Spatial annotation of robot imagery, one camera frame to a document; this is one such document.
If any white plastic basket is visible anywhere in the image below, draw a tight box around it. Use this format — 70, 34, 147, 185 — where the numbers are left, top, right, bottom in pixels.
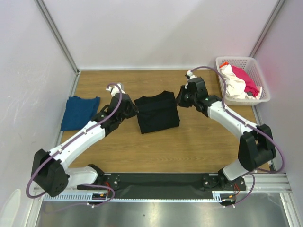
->
215, 56, 270, 106

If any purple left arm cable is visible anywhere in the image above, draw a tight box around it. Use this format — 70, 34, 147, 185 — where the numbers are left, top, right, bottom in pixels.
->
25, 82, 124, 209

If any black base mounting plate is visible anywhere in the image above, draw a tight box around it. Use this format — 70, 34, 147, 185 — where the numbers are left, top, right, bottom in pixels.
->
94, 173, 246, 200

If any left aluminium corner post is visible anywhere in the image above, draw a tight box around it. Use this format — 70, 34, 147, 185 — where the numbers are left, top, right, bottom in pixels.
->
34, 0, 80, 73

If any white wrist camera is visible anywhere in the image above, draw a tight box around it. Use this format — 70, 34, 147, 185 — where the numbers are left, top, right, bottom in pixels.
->
106, 83, 125, 97
185, 70, 196, 89

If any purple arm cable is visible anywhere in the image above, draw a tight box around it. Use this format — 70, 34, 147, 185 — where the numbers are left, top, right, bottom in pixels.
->
25, 82, 124, 209
188, 66, 287, 209

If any aluminium frame rail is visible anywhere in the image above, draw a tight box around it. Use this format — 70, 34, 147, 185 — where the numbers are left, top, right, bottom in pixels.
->
35, 173, 292, 207

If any pink t shirt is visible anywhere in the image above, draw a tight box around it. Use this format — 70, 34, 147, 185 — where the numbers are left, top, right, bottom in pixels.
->
232, 66, 260, 97

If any cream white t shirt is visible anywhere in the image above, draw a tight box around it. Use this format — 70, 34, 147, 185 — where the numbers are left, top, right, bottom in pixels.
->
220, 64, 262, 100

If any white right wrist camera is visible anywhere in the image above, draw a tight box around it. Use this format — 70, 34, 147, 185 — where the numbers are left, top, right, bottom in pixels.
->
185, 70, 196, 89

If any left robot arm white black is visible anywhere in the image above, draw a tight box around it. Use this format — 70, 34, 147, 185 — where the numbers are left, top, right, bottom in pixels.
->
30, 93, 137, 197

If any aluminium corner post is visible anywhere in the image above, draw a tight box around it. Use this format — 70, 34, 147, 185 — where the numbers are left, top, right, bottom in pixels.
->
34, 0, 80, 73
249, 0, 287, 58

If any folded blue t shirt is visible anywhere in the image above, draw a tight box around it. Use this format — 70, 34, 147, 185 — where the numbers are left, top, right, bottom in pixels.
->
61, 96, 101, 131

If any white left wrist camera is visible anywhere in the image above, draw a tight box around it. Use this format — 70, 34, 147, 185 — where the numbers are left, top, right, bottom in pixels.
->
106, 83, 125, 97

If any black t shirt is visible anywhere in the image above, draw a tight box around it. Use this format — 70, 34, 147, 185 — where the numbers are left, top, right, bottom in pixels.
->
134, 91, 180, 134

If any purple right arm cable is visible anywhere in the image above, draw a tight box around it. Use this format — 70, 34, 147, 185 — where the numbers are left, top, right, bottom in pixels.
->
188, 66, 287, 209

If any right aluminium corner post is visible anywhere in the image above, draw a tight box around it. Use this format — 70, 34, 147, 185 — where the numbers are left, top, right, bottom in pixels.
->
249, 0, 287, 58

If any orange garment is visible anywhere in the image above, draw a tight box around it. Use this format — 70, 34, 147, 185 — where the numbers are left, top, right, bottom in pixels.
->
220, 62, 229, 68

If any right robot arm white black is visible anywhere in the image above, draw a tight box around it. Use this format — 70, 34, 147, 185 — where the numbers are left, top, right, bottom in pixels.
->
176, 76, 276, 190

